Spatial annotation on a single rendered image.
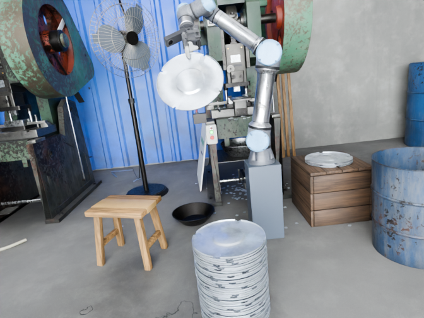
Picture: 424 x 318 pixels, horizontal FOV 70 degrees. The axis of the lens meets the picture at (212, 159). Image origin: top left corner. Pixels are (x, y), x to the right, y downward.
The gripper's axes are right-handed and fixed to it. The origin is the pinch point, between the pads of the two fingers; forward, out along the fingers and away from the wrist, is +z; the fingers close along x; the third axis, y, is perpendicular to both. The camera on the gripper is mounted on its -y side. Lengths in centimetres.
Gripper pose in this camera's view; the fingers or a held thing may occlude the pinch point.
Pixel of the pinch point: (187, 57)
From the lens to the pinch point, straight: 141.0
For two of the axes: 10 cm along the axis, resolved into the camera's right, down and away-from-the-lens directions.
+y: 9.9, -1.3, 0.8
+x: 0.0, 5.0, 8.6
